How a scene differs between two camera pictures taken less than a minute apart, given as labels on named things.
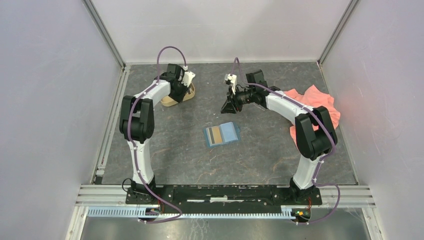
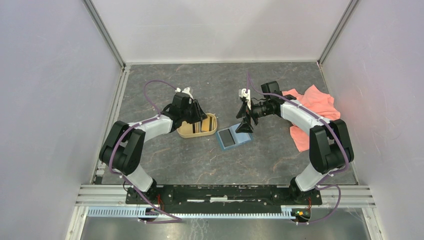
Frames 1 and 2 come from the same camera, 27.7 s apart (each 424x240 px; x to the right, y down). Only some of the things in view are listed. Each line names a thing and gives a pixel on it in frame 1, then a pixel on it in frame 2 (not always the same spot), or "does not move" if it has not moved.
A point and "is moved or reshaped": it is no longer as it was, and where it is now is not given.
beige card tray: [168, 101] -> [206, 126]
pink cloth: [314, 98] does not move
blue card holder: [222, 134] is moved or reshaped
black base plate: [219, 198] does not move
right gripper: [230, 106] -> [244, 127]
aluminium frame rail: [331, 195] does not move
